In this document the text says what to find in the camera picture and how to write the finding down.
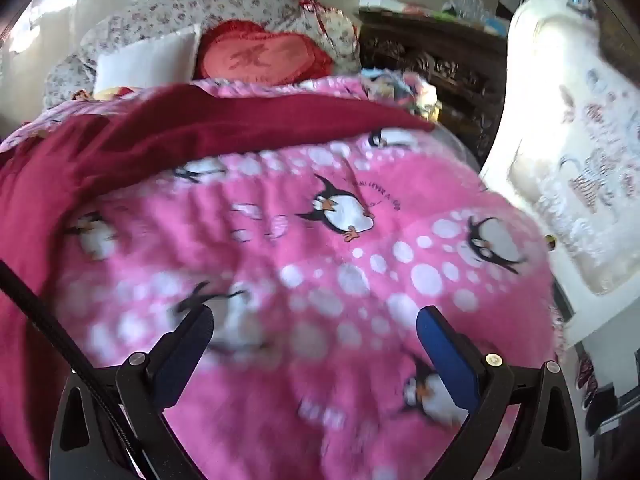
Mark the black cable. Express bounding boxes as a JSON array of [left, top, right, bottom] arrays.
[[0, 259, 151, 480]]

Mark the dark red garment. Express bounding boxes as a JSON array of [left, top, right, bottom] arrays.
[[0, 82, 436, 480]]

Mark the floral padded headboard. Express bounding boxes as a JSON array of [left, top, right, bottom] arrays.
[[45, 0, 361, 111]]

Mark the pile of colourful clothes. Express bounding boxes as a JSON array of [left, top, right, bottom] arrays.
[[360, 69, 442, 122]]

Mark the clear plastic bag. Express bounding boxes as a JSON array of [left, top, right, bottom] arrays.
[[444, 0, 493, 18]]

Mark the cream printed cloth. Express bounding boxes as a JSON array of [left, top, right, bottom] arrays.
[[480, 0, 640, 296]]

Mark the red heart-shaped cushion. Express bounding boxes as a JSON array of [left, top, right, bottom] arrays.
[[197, 20, 336, 86]]

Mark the red patterned gift bag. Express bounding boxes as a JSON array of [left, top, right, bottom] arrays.
[[294, 0, 347, 28]]

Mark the pink penguin print blanket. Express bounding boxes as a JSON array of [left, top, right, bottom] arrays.
[[0, 75, 566, 480]]

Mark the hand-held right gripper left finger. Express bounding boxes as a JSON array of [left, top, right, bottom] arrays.
[[50, 305, 216, 480]]

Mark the white flat box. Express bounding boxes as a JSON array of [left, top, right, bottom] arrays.
[[359, 0, 417, 12]]

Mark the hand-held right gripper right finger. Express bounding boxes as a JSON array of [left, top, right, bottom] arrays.
[[416, 305, 583, 480]]

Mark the yellow cloth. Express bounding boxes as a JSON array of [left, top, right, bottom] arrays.
[[75, 85, 137, 104]]

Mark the dark carved wooden nightstand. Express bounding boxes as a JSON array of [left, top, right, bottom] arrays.
[[357, 7, 511, 171]]

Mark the white pillow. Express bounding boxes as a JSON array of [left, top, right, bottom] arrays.
[[92, 25, 201, 93]]

